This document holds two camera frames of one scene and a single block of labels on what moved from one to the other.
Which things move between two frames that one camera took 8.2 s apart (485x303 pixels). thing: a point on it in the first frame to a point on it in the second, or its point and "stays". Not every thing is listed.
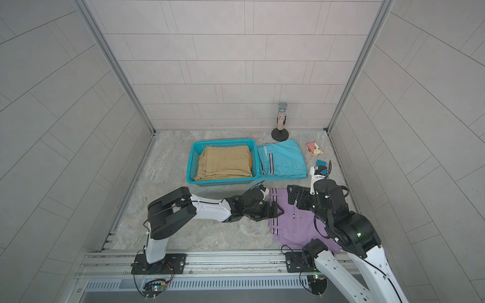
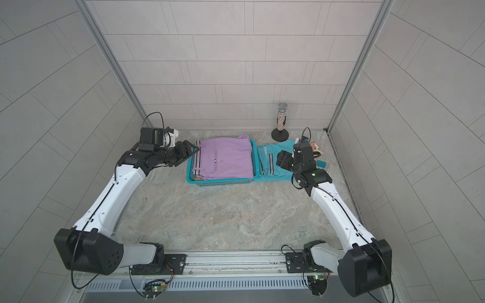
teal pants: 281,161 stays
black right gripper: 303,191 to 285,156
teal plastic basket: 195,148 stays
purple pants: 295,226 to 223,158
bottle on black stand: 280,134 stays
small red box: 314,148 stays
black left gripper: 267,214 to 185,153
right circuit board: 319,283 stays
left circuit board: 154,288 stays
